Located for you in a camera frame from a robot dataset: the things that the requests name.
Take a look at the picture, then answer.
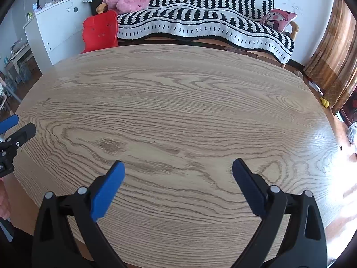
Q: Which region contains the person's left forearm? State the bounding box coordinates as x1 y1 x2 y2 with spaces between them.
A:
0 184 11 221

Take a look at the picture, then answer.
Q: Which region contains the white desk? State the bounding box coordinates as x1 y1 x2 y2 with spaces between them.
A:
3 40 35 84

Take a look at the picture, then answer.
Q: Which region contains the black cabinet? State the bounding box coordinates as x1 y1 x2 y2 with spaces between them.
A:
91 0 112 16

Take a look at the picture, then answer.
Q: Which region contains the brown curtain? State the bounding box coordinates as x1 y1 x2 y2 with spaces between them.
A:
303 0 357 115

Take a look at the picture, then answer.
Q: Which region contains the white cabinet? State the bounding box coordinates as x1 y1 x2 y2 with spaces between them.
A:
23 0 97 66

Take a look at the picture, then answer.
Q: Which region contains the black white striped blanket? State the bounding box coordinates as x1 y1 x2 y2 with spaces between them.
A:
116 0 295 64

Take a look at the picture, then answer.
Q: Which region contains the red plastic chair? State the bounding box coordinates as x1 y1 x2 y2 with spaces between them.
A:
81 10 119 54

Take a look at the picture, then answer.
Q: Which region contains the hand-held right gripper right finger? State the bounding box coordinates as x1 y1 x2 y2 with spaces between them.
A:
232 158 327 268

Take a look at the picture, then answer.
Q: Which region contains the white bag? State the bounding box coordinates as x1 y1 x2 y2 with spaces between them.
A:
347 123 357 146

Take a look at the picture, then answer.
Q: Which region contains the pink garment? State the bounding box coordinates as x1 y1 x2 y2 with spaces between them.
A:
107 0 158 14

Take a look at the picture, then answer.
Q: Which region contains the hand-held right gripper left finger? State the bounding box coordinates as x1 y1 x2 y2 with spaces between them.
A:
31 160 125 268

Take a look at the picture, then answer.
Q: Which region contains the wooden sofa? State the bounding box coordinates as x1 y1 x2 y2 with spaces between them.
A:
96 3 299 69

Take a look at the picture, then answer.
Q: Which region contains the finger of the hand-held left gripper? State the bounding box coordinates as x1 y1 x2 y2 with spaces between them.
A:
0 123 37 153
0 114 19 134

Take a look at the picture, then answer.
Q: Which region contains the pink cartoon cushion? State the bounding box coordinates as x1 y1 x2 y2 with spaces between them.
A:
261 9 297 33

